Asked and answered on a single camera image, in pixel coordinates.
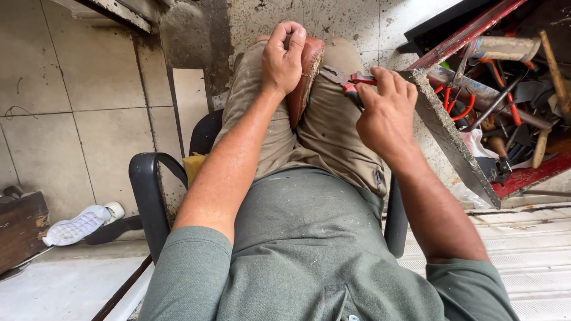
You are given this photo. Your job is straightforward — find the person's right hand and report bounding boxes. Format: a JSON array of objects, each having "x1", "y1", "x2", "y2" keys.
[{"x1": 354, "y1": 67, "x2": 418, "y2": 157}]

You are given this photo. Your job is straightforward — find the person's left hand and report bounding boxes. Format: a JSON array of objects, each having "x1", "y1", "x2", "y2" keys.
[{"x1": 261, "y1": 21, "x2": 308, "y2": 97}]

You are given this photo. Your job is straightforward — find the brown leather shoe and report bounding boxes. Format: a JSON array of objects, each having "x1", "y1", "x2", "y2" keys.
[{"x1": 287, "y1": 37, "x2": 325, "y2": 130}]

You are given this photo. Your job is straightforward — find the red-handled pliers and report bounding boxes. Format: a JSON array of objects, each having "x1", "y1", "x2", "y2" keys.
[{"x1": 319, "y1": 65, "x2": 378, "y2": 108}]

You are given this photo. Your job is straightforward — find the khaki trousers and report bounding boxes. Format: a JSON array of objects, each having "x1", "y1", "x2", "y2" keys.
[{"x1": 213, "y1": 36, "x2": 388, "y2": 199}]

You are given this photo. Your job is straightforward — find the red tool crate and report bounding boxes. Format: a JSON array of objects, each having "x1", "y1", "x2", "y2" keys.
[{"x1": 396, "y1": 0, "x2": 571, "y2": 210}]

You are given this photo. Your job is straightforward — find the black board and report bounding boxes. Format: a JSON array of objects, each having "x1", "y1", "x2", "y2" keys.
[{"x1": 396, "y1": 0, "x2": 500, "y2": 55}]

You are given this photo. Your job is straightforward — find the long metal rod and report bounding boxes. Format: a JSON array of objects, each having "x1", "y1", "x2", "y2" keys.
[{"x1": 461, "y1": 77, "x2": 523, "y2": 133}]

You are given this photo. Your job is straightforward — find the clear plastic bag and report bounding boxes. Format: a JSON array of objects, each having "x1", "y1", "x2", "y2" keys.
[{"x1": 450, "y1": 182, "x2": 492, "y2": 210}]

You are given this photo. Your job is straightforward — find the dirty grey glue tube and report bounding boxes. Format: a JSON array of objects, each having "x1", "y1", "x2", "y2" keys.
[{"x1": 468, "y1": 36, "x2": 542, "y2": 62}]

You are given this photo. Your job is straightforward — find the yellow foam sponge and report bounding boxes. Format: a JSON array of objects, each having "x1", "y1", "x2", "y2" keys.
[{"x1": 182, "y1": 152, "x2": 207, "y2": 188}]

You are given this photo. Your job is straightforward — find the green shirt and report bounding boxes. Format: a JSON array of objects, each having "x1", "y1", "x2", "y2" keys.
[{"x1": 137, "y1": 167, "x2": 521, "y2": 321}]

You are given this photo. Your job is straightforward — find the black office chair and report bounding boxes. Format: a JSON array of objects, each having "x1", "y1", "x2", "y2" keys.
[{"x1": 128, "y1": 109, "x2": 409, "y2": 265}]

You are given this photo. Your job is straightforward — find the dark wooden box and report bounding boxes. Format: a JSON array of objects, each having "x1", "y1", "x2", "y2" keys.
[{"x1": 0, "y1": 191, "x2": 50, "y2": 276}]

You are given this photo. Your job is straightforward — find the red-handled scissors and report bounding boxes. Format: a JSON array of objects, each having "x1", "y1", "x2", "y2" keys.
[{"x1": 434, "y1": 84, "x2": 476, "y2": 122}]

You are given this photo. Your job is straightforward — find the wooden-handled awl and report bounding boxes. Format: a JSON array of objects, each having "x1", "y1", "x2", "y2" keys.
[{"x1": 486, "y1": 136, "x2": 514, "y2": 175}]

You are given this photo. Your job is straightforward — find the wooden-handled hammer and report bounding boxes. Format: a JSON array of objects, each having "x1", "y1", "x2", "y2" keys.
[{"x1": 537, "y1": 30, "x2": 571, "y2": 117}]

